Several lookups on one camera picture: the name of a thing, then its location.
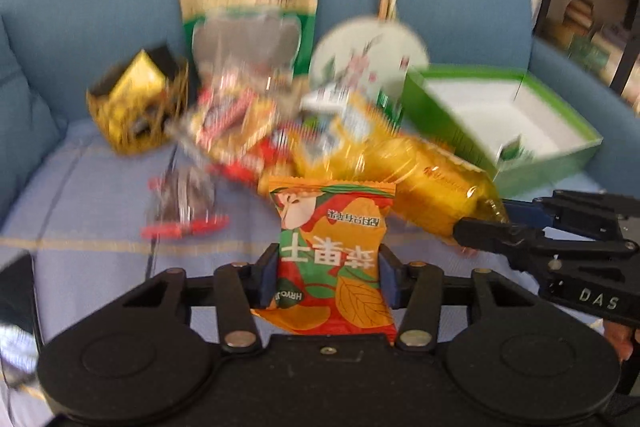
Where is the orange snack packet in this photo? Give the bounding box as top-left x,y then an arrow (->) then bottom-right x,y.
250,176 -> 399,337

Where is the green cardboard box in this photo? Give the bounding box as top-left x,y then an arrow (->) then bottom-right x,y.
401,64 -> 604,198

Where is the round fan with wooden handle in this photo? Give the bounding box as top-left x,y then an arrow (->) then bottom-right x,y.
307,0 -> 432,108

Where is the blue sofa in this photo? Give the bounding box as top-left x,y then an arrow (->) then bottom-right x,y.
0,0 -> 640,293

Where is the clear candy bag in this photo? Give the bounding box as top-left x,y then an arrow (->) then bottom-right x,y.
167,7 -> 303,180

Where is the yellow white snack packet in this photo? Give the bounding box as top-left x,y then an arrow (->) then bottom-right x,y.
299,86 -> 403,150

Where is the green carton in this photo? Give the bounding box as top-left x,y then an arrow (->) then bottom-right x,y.
569,32 -> 621,74

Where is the red snack packet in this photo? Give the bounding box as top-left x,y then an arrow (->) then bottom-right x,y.
211,134 -> 295,188

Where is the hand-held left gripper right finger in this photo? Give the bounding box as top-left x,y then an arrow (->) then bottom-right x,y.
378,244 -> 539,354

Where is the yellow snack bag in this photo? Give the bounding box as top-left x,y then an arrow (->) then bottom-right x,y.
290,127 -> 510,254

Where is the black metal shelf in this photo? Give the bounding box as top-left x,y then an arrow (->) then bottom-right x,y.
530,0 -> 640,110

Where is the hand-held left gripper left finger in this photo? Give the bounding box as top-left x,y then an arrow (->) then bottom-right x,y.
121,243 -> 281,355

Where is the dark packet with red ends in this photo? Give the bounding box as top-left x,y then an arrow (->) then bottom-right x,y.
141,166 -> 231,239

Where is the gold black basket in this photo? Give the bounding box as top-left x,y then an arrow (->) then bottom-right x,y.
86,44 -> 194,156

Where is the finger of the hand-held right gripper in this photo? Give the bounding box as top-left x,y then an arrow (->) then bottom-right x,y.
452,217 -> 551,270
501,198 -> 557,229

